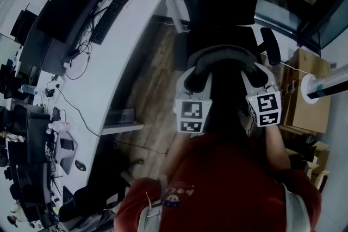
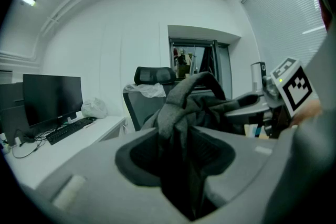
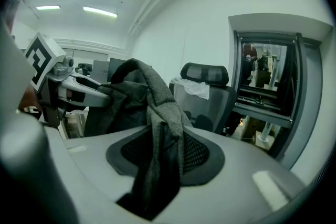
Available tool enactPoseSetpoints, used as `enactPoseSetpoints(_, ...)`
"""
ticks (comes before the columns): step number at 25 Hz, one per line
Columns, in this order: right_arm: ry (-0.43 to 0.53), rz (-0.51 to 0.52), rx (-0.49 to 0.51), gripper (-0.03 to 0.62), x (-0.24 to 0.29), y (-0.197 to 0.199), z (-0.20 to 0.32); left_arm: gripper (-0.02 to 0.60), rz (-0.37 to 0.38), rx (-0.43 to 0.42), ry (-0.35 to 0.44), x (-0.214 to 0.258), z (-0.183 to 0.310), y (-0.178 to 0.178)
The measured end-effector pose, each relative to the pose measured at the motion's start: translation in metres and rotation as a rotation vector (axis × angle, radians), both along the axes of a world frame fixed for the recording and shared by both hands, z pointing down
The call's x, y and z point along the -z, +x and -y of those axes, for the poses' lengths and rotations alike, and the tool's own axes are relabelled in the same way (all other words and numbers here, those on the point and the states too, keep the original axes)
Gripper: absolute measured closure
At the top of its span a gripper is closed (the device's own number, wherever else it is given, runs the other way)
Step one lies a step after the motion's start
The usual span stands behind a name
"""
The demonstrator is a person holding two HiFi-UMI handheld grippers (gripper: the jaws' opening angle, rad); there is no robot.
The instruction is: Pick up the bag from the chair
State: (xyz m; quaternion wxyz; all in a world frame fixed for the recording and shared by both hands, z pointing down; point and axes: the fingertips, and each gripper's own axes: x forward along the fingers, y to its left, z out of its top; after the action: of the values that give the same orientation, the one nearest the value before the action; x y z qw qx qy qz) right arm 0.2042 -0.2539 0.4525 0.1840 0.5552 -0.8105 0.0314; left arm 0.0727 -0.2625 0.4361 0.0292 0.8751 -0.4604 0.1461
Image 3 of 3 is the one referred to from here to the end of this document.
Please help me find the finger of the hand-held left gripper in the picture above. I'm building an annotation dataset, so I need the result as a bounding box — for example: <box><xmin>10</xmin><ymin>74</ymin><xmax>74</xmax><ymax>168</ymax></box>
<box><xmin>58</xmin><ymin>84</ymin><xmax>113</xmax><ymax>109</ymax></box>
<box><xmin>68</xmin><ymin>72</ymin><xmax>106</xmax><ymax>88</ymax></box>

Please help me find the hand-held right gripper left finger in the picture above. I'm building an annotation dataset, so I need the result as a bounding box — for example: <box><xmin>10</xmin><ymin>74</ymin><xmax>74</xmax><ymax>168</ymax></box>
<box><xmin>45</xmin><ymin>124</ymin><xmax>159</xmax><ymax>224</ymax></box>

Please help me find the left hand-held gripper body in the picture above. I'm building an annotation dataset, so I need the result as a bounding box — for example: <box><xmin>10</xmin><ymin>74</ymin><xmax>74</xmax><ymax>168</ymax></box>
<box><xmin>23</xmin><ymin>31</ymin><xmax>88</xmax><ymax>128</ymax></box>

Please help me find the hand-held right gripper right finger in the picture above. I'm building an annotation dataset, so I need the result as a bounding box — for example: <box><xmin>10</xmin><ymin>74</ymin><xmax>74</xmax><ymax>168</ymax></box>
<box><xmin>146</xmin><ymin>125</ymin><xmax>317</xmax><ymax>224</ymax></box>

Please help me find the black mesh office chair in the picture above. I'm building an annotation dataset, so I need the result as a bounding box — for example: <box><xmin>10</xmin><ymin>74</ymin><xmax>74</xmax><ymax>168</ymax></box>
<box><xmin>169</xmin><ymin>62</ymin><xmax>239</xmax><ymax>137</ymax></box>

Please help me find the dark desk monitor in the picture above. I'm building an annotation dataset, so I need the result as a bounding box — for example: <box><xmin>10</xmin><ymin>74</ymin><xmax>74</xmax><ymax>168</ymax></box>
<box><xmin>108</xmin><ymin>57</ymin><xmax>132</xmax><ymax>83</ymax></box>

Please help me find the short ceiling light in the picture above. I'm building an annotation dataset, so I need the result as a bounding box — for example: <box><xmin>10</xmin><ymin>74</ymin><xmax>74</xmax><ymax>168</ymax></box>
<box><xmin>35</xmin><ymin>5</ymin><xmax>61</xmax><ymax>11</ymax></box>

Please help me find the long ceiling light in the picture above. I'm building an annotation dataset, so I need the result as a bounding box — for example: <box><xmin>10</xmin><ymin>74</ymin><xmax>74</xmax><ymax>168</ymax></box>
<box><xmin>82</xmin><ymin>6</ymin><xmax>118</xmax><ymax>18</ymax></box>

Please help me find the clear plastic wrap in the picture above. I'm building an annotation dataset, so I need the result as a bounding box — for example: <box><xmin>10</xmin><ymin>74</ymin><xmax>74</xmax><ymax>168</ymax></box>
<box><xmin>180</xmin><ymin>78</ymin><xmax>211</xmax><ymax>100</ymax></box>

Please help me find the dark framed window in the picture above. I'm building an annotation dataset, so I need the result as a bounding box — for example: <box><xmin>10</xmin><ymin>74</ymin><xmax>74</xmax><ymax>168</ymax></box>
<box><xmin>233</xmin><ymin>29</ymin><xmax>323</xmax><ymax>130</ymax></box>

